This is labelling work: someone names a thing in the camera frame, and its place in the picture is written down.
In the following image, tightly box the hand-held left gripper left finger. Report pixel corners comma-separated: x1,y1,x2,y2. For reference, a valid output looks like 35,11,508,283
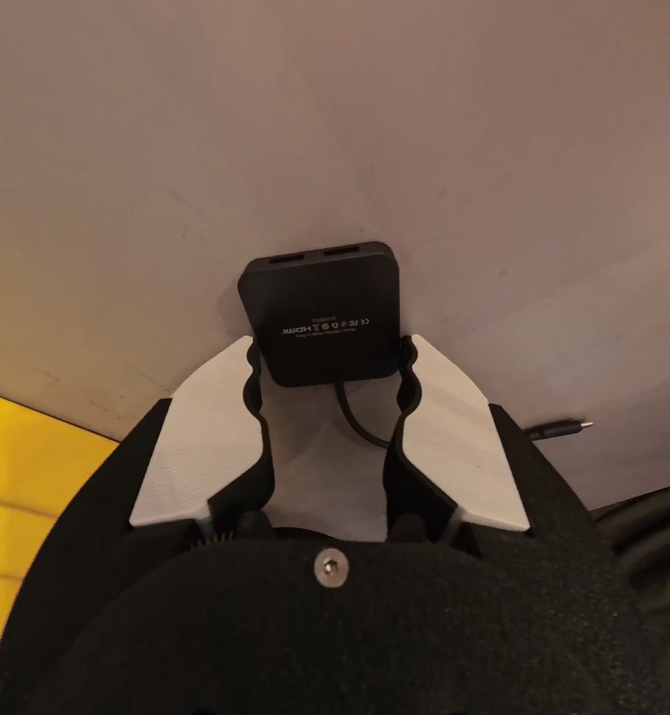
128,334,275,538

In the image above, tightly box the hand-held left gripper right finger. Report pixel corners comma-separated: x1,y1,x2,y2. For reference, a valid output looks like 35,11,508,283
383,333,532,543

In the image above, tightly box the yellow plastic bin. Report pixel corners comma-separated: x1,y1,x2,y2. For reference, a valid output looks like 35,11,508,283
0,388,121,693

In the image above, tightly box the black square HDMI hub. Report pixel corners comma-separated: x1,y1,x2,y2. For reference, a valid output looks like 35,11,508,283
237,241,402,388

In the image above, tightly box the dark ridged object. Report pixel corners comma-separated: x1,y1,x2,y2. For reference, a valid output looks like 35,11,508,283
589,480,670,715

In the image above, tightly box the black hub cable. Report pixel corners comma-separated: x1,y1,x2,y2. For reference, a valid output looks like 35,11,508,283
334,379,594,449

